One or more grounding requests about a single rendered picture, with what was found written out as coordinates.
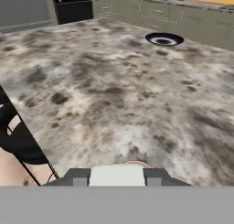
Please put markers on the black bar stool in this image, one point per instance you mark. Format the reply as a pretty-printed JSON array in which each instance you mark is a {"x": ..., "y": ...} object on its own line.
[{"x": 21, "y": 142}]

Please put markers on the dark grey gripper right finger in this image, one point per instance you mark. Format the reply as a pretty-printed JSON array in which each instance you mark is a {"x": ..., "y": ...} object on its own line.
[{"x": 154, "y": 176}]

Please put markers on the black built-in oven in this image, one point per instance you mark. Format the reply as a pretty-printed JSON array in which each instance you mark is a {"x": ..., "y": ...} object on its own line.
[{"x": 73, "y": 8}]

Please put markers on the olive green cupboard run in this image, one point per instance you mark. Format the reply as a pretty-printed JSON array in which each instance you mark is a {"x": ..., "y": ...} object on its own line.
[{"x": 170, "y": 19}]

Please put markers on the red-rimmed cup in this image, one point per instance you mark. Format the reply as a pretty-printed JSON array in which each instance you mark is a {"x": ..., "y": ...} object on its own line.
[{"x": 138, "y": 162}]

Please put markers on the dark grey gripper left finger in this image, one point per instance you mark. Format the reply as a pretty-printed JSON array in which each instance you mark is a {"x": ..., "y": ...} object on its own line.
[{"x": 79, "y": 176}]

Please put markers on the black and white bowl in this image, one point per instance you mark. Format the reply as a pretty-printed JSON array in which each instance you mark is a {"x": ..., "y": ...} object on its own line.
[{"x": 164, "y": 39}]

